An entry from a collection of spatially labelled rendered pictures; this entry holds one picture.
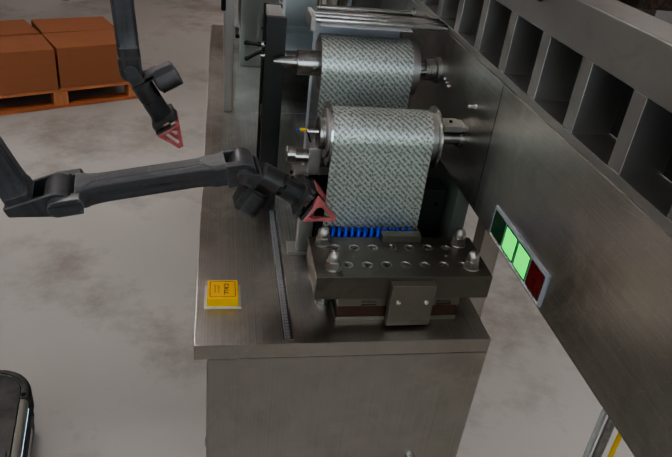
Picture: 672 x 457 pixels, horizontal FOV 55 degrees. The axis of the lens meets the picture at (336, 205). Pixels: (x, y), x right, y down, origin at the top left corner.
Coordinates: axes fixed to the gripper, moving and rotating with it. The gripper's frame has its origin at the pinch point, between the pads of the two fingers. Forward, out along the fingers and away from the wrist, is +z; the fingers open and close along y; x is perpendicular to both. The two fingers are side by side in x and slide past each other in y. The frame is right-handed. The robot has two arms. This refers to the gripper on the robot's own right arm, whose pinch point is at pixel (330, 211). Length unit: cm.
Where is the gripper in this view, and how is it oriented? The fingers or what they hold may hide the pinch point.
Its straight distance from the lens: 151.8
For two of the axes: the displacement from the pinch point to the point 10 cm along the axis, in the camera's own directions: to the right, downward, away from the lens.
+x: 5.8, -7.4, -3.4
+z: 8.0, 4.4, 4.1
